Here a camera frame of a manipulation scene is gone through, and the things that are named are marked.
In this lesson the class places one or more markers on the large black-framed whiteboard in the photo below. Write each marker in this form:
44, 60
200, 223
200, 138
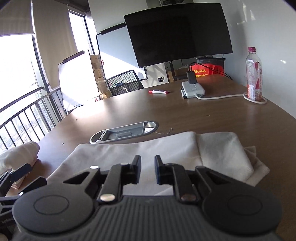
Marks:
115, 51

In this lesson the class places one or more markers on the black monitor stand shelf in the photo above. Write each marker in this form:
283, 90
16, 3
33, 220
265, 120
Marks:
172, 1

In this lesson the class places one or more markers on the black flat monitor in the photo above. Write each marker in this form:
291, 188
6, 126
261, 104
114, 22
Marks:
178, 34

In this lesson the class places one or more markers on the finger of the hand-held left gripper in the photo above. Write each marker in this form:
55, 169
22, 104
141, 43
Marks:
34, 185
22, 172

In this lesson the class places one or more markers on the white power strip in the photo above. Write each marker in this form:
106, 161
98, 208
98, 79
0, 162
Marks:
194, 90

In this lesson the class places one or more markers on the black marker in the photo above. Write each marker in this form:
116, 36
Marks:
183, 94

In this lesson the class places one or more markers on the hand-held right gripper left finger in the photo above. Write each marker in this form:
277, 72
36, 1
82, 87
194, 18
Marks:
137, 169

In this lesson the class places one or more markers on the red-capped whiteboard marker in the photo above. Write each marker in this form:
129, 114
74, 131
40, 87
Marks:
159, 92

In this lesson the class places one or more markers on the white folded garment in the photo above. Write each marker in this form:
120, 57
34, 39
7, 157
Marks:
20, 154

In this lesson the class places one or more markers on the flat cardboard box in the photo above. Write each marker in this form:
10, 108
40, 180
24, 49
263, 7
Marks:
181, 74

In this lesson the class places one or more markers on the pink folded garment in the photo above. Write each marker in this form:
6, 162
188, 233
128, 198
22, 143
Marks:
19, 184

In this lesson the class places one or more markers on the black charger plug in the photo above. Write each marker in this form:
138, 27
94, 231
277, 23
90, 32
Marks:
192, 77

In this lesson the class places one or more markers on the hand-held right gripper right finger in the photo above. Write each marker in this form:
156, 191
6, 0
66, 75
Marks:
158, 170

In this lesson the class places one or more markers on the black balcony railing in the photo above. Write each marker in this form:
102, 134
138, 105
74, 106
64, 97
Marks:
30, 115

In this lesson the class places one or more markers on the stack of cardboard boxes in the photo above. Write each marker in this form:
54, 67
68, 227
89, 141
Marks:
99, 74

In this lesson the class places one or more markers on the clear plastic water bottle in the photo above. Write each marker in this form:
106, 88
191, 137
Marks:
254, 76

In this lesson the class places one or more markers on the red bag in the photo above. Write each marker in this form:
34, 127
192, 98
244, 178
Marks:
212, 70

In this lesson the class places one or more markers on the black mesh office chair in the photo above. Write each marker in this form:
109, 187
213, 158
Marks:
124, 82
212, 60

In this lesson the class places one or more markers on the beige roller blind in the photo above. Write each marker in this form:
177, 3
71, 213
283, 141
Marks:
55, 34
16, 16

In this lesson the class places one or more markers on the cream sweatpants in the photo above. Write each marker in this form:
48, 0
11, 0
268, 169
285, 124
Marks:
173, 150

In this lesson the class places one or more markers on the flip chart easel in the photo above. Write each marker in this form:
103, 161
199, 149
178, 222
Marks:
76, 78

